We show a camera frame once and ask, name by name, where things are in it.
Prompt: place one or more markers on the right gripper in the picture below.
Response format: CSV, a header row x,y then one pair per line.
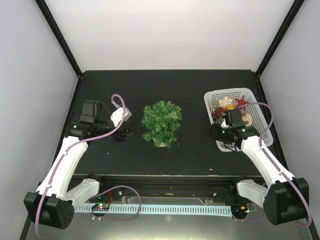
x,y
213,132

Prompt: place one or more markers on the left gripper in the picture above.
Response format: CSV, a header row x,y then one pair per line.
x,y
122,136

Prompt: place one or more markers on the small green christmas tree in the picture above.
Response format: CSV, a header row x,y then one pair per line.
x,y
161,120

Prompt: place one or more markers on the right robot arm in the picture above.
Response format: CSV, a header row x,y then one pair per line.
x,y
284,198

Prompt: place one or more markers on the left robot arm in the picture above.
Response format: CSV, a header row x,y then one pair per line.
x,y
52,204

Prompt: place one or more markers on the pine cone ornament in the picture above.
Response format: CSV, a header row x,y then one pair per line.
x,y
217,112

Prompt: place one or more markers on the gold bell ornament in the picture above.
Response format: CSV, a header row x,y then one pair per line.
x,y
230,107

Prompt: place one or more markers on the white snowflake ornament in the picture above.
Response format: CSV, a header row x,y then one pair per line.
x,y
225,102

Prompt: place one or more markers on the red star ornament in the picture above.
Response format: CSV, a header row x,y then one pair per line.
x,y
241,103

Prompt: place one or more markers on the white plastic basket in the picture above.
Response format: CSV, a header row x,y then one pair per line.
x,y
211,99

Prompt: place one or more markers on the left circuit board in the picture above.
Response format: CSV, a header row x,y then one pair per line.
x,y
101,207

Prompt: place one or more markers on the circuit board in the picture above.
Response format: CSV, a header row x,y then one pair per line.
x,y
244,208
101,207

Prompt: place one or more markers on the right circuit board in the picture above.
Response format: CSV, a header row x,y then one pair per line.
x,y
244,208

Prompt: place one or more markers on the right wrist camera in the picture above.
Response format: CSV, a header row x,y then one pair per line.
x,y
226,123

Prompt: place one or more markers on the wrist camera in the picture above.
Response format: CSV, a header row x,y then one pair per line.
x,y
226,123
117,116

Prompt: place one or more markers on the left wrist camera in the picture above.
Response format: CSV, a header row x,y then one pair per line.
x,y
117,116

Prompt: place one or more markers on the white slotted cable duct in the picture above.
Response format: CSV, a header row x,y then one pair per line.
x,y
160,209

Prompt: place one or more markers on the black frame post right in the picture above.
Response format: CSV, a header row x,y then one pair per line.
x,y
281,32

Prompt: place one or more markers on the black frame post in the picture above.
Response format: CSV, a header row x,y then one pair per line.
x,y
281,32
47,14

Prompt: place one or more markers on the black frame post left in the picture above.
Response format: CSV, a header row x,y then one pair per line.
x,y
47,14

